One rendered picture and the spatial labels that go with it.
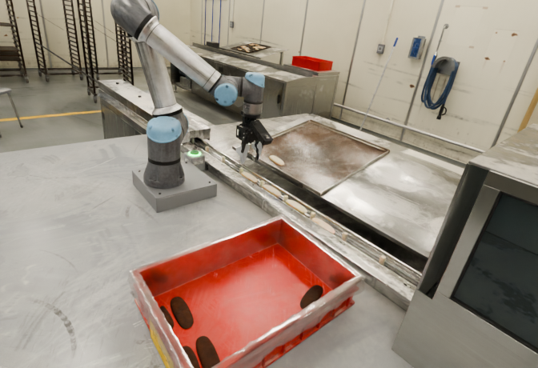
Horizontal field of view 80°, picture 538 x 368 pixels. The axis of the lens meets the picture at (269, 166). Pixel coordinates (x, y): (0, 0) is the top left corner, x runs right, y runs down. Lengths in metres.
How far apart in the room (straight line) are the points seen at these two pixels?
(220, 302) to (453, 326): 0.52
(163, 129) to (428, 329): 0.94
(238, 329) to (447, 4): 4.53
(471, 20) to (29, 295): 4.66
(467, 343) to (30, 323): 0.91
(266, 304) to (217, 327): 0.14
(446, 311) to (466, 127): 4.09
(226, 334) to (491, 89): 4.26
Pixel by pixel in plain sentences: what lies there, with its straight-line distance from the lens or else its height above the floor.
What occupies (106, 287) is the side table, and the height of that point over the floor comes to 0.82.
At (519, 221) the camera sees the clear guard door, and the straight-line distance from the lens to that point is 0.65.
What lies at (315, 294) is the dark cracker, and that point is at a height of 0.83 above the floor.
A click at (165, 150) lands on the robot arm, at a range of 1.19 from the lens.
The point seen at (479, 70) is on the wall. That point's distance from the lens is 4.69.
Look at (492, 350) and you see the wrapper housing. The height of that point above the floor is 0.99.
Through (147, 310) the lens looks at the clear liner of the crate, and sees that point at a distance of 0.77.
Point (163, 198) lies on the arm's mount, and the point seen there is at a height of 0.87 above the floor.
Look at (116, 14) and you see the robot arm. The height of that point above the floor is 1.44.
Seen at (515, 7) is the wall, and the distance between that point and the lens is 4.67.
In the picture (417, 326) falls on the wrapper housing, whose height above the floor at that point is 0.93.
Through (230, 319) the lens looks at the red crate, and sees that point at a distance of 0.86.
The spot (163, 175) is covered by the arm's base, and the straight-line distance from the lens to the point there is 1.22.
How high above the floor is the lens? 1.49
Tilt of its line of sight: 25 degrees down
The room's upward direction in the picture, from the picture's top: 7 degrees clockwise
